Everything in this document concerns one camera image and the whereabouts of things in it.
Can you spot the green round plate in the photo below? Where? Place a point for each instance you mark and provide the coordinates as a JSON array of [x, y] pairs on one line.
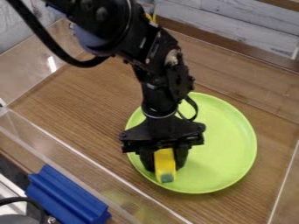
[[219, 163]]

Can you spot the clear acrylic enclosure wall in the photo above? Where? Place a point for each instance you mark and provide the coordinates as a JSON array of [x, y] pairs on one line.
[[34, 148]]

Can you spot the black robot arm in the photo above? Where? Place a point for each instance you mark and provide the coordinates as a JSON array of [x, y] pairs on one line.
[[112, 28]]

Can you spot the blue plastic clamp block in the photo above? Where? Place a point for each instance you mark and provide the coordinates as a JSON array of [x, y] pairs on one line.
[[64, 199]]

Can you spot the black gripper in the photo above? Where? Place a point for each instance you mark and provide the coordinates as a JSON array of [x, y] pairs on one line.
[[155, 134]]

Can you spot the yellow toy banana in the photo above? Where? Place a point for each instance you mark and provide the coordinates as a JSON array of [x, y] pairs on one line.
[[164, 165]]

